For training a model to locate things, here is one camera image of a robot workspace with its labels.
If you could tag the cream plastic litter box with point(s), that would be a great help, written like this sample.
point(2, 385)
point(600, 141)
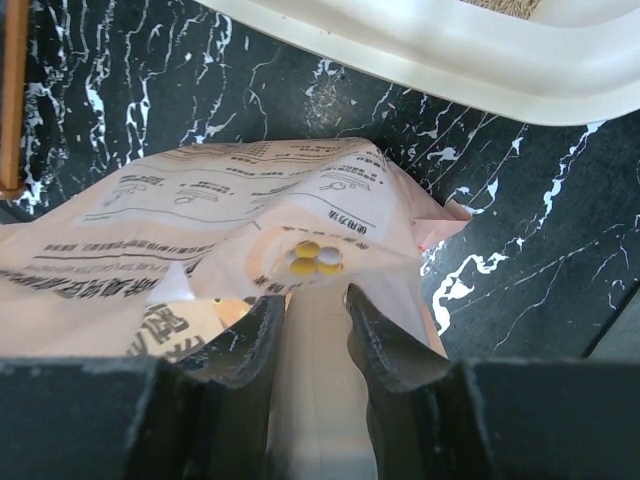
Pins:
point(569, 63)

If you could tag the black marble pattern mat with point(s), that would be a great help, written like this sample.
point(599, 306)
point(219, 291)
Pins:
point(549, 260)

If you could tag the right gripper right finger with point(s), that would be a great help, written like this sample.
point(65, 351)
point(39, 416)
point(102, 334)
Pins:
point(432, 418)

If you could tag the orange wooden tray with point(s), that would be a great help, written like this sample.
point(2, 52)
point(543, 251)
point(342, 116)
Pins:
point(15, 53)

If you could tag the pink cat litter bag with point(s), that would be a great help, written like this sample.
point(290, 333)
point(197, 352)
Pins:
point(163, 255)

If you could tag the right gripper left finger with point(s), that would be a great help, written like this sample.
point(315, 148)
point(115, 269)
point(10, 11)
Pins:
point(204, 417)

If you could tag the clear plastic scoop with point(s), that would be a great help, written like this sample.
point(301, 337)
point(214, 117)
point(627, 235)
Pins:
point(317, 425)

